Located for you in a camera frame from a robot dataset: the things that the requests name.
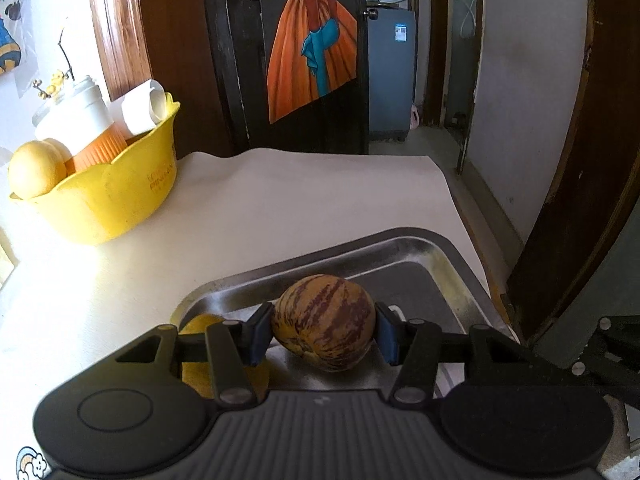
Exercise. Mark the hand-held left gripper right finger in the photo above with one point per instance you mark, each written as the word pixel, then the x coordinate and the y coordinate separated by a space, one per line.
pixel 387 335

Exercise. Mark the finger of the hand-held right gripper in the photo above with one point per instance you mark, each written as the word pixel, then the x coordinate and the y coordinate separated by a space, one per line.
pixel 622 335
pixel 610 370

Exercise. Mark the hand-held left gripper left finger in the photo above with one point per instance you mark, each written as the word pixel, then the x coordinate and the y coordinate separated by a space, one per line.
pixel 257 332

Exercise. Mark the yellow-green pear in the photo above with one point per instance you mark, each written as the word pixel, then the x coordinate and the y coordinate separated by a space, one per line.
pixel 197 324

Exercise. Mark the brown striped pepino melon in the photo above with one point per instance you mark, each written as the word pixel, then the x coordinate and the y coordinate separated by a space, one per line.
pixel 325 320

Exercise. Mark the metal tray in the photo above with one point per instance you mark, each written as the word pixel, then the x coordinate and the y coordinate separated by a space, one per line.
pixel 425 270

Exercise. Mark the white printed table mat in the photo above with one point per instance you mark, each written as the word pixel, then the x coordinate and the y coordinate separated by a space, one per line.
pixel 275 200

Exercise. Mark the brown wooden door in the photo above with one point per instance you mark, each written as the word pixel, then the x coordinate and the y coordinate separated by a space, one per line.
pixel 590 160

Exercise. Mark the yellow plastic bowl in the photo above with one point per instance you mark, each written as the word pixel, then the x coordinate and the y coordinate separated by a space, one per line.
pixel 110 200

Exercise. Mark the pink plastic container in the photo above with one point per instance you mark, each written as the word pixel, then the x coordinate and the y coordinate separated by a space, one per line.
pixel 414 117

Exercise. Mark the orange ribbed cup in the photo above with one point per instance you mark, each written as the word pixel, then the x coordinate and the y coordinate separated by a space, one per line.
pixel 100 147

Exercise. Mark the grey-blue appliance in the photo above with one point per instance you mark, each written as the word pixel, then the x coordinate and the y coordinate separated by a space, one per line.
pixel 390 90

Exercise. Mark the white paper roll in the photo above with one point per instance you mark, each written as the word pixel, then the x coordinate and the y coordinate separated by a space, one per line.
pixel 140 107

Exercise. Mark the orange dress door painting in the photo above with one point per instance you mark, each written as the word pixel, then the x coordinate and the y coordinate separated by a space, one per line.
pixel 300 70

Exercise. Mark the pale yellow round fruit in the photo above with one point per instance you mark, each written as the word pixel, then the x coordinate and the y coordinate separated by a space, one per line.
pixel 35 170
pixel 59 149

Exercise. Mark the dark wooden door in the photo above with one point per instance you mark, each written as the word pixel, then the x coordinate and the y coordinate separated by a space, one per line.
pixel 235 60

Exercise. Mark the yellow flower twig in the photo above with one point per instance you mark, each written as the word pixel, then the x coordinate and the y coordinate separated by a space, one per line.
pixel 55 80

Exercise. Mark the brown wooden door frame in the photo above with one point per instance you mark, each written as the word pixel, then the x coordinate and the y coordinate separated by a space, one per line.
pixel 120 20

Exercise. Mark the pink cartoon wall poster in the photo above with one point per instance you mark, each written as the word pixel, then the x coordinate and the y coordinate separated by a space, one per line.
pixel 7 45

